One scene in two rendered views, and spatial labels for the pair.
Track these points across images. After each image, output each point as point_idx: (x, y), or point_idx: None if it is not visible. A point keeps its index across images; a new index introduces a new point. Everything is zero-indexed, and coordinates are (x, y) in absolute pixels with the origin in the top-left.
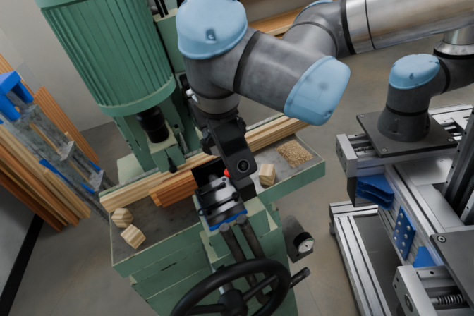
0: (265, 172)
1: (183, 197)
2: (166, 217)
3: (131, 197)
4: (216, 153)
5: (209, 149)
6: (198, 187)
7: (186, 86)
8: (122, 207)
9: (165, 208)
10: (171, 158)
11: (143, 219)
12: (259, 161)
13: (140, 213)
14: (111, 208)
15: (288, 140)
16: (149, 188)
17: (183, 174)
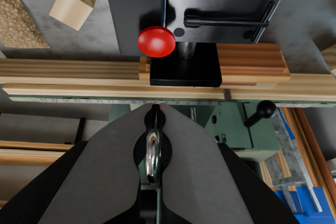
0: (73, 5)
1: (241, 44)
2: (289, 24)
3: (298, 80)
4: (199, 141)
5: (258, 214)
6: (216, 46)
7: (152, 210)
8: (313, 73)
9: (275, 41)
10: (245, 124)
11: (315, 40)
12: (85, 39)
13: (307, 52)
14: (329, 79)
15: (18, 51)
16: (276, 83)
17: (223, 80)
